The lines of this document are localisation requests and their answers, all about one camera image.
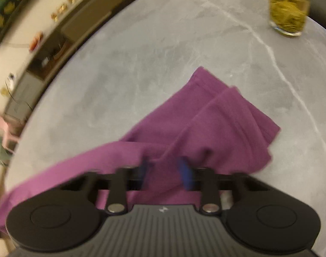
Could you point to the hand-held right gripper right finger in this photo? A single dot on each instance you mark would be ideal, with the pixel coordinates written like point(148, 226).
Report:
point(184, 171)

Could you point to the long brown sideboard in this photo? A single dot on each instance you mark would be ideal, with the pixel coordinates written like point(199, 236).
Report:
point(58, 45)

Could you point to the pink chair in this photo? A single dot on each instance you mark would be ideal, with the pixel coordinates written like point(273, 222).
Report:
point(7, 131)

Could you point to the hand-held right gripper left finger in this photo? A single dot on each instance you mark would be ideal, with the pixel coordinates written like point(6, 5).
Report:
point(145, 167)

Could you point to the wall poster with yellow shapes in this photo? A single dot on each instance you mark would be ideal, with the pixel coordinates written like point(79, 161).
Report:
point(7, 5)

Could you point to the glass with yellow-green filling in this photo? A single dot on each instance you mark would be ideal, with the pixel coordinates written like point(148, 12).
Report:
point(287, 8)

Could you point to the purple garment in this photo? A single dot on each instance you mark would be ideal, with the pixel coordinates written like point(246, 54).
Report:
point(163, 131)

